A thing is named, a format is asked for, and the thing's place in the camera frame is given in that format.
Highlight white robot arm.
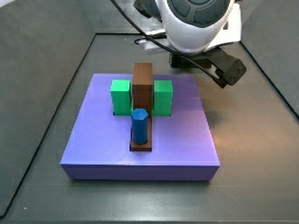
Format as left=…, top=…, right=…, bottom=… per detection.
left=134, top=0, right=242, bottom=55

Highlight purple board base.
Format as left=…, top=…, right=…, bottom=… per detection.
left=60, top=73, right=221, bottom=180

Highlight blue hexagonal peg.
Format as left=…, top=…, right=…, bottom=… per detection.
left=131, top=108, right=148, bottom=145

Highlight brown L-shaped block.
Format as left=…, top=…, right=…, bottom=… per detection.
left=130, top=63, right=154, bottom=151

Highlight right green block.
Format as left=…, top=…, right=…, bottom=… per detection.
left=154, top=80, right=174, bottom=116

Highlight green block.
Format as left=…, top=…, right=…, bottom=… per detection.
left=110, top=80, right=131, bottom=116
left=154, top=80, right=174, bottom=116

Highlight left green block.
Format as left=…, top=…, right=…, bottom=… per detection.
left=110, top=80, right=131, bottom=116

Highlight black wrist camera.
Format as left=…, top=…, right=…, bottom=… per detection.
left=206, top=48, right=247, bottom=88

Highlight black cable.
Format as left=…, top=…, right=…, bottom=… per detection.
left=110, top=0, right=229, bottom=89

